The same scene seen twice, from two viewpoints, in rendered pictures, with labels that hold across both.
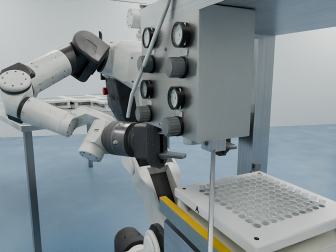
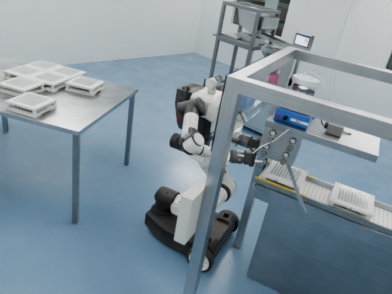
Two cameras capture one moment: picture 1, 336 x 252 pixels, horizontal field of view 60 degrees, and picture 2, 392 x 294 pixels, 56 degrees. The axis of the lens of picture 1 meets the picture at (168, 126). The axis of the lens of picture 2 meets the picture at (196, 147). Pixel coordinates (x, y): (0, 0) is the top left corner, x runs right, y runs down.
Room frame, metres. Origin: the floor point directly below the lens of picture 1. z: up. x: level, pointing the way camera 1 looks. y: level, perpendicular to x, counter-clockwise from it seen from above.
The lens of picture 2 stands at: (-0.64, 1.65, 1.99)
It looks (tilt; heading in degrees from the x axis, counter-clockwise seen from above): 27 degrees down; 319
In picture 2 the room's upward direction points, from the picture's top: 10 degrees clockwise
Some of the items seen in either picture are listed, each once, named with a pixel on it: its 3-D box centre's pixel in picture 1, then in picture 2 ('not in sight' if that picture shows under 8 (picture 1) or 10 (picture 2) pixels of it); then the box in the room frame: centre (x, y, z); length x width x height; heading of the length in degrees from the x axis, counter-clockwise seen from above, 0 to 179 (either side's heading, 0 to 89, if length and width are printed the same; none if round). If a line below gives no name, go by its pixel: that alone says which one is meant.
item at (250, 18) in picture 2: not in sight; (248, 59); (3.36, -2.58, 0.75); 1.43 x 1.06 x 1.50; 12
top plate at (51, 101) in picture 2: not in sight; (31, 101); (2.01, 0.98, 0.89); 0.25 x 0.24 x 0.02; 127
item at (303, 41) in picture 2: not in sight; (297, 58); (2.32, -2.40, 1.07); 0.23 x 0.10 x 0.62; 12
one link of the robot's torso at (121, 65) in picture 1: (139, 79); (199, 109); (1.15, 0.11, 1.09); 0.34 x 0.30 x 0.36; 117
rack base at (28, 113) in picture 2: not in sight; (31, 107); (2.01, 0.98, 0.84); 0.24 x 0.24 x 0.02; 37
